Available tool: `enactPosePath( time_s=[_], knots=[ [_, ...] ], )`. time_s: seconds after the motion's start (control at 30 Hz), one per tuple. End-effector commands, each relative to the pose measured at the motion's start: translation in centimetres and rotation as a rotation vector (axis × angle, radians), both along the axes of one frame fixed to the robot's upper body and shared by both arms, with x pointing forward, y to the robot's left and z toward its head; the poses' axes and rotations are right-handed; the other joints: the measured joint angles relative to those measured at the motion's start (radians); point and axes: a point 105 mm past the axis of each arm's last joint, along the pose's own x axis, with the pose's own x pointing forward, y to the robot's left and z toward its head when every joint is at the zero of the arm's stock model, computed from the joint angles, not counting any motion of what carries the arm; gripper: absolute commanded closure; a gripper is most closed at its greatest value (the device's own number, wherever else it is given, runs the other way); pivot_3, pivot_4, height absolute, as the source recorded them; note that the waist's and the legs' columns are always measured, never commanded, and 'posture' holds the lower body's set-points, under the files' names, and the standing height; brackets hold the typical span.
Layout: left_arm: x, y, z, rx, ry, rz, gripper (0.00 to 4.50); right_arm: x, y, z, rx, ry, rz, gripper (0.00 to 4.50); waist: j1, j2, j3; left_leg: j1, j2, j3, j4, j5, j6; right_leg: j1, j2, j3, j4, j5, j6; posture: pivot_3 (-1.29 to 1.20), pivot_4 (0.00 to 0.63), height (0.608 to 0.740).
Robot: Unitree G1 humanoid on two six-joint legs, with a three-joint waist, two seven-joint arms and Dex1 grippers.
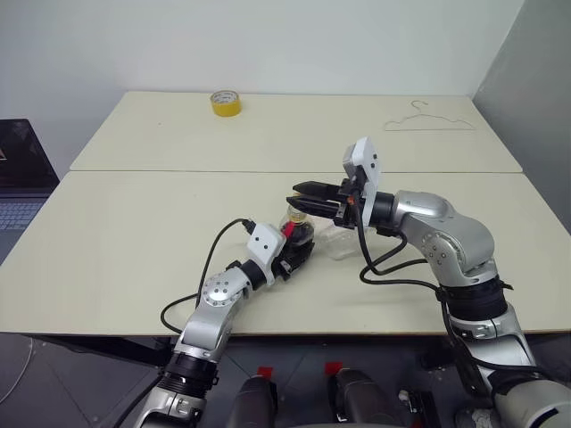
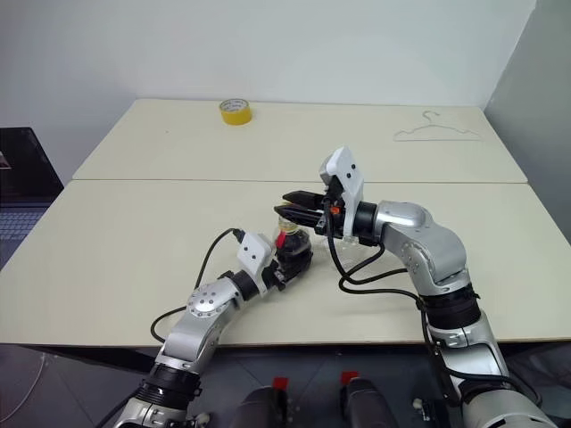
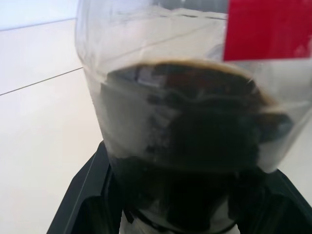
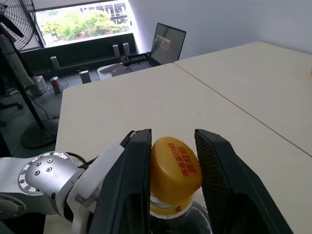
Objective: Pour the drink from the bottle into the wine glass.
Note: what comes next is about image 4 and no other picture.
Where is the black laptop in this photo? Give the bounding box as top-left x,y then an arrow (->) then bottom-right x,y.
126,22 -> 187,72

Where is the bright window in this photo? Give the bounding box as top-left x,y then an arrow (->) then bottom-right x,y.
35,0 -> 132,48

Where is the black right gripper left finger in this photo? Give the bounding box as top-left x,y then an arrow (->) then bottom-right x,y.
87,128 -> 153,234

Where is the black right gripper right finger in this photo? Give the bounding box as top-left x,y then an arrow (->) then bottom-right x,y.
194,128 -> 293,234

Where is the dark flat tablet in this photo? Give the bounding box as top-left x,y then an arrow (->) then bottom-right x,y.
99,63 -> 130,75

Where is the black standing fan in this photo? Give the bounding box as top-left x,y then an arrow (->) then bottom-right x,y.
0,0 -> 59,150

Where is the black low window shelf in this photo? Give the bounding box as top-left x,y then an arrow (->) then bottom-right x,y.
21,32 -> 140,77

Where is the dark soda bottle yellow cap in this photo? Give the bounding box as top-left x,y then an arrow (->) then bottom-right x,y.
149,189 -> 213,234

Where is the white box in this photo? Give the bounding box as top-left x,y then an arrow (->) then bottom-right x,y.
35,75 -> 47,95

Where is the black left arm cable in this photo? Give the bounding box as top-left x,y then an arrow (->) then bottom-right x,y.
63,152 -> 99,169

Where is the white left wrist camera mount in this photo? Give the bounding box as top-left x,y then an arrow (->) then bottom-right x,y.
63,141 -> 125,234

